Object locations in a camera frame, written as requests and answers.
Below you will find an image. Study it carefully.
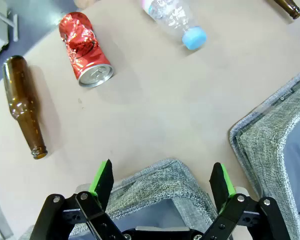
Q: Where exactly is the white desk frame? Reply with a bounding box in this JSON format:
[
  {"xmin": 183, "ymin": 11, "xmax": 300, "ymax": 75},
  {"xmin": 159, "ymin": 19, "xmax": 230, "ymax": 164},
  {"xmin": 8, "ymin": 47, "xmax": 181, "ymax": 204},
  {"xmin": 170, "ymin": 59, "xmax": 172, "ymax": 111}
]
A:
[{"xmin": 0, "ymin": 0, "xmax": 20, "ymax": 65}]

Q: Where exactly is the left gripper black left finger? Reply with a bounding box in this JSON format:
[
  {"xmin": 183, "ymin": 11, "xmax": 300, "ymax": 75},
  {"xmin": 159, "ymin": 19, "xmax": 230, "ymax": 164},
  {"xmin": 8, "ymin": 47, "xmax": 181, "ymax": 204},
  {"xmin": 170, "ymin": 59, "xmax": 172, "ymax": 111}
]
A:
[{"xmin": 29, "ymin": 158, "xmax": 131, "ymax": 240}]

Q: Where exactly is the brown glass bottle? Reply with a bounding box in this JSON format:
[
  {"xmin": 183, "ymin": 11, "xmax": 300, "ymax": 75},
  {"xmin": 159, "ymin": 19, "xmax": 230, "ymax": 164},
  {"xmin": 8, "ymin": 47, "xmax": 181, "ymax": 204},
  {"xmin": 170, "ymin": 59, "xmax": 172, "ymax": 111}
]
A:
[
  {"xmin": 273, "ymin": 0, "xmax": 300, "ymax": 20},
  {"xmin": 2, "ymin": 55, "xmax": 49, "ymax": 160}
]

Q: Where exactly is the grey fabric basket labelled plastic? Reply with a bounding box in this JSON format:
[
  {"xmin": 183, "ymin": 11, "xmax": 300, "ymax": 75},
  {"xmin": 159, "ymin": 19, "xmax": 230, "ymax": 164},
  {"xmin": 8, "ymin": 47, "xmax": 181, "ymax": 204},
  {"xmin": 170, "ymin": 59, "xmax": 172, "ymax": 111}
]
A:
[{"xmin": 229, "ymin": 64, "xmax": 300, "ymax": 240}]

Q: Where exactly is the crushed red soda can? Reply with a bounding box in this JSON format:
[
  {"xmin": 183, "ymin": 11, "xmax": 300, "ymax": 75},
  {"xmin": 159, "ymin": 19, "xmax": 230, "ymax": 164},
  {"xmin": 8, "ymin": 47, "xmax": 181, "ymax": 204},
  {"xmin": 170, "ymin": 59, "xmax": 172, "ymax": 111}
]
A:
[{"xmin": 58, "ymin": 11, "xmax": 115, "ymax": 88}]

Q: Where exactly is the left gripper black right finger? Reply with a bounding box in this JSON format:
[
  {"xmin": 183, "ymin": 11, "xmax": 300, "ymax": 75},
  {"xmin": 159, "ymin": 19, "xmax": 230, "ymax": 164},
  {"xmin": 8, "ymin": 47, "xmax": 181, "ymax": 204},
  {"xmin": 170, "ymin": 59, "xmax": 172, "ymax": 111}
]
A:
[{"xmin": 197, "ymin": 162, "xmax": 291, "ymax": 240}]

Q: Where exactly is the person's right hand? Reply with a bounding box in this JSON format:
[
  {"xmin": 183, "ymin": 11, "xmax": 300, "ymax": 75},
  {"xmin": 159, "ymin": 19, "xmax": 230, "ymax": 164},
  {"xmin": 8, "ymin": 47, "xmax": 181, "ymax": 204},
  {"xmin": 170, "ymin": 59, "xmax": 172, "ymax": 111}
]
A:
[{"xmin": 73, "ymin": 0, "xmax": 101, "ymax": 8}]

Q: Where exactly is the grey fabric basket labelled bottle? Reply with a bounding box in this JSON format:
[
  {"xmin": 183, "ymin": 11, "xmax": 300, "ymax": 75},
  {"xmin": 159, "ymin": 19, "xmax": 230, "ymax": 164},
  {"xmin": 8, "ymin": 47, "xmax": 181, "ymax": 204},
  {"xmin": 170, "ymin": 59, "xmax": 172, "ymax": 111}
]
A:
[{"xmin": 17, "ymin": 157, "xmax": 225, "ymax": 240}]

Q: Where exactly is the clear plastic bottle blue cap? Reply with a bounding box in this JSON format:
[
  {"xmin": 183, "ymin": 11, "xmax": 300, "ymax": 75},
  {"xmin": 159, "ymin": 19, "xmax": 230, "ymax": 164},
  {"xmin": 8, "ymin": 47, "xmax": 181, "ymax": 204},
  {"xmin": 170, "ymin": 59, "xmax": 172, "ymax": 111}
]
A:
[{"xmin": 139, "ymin": 0, "xmax": 208, "ymax": 50}]

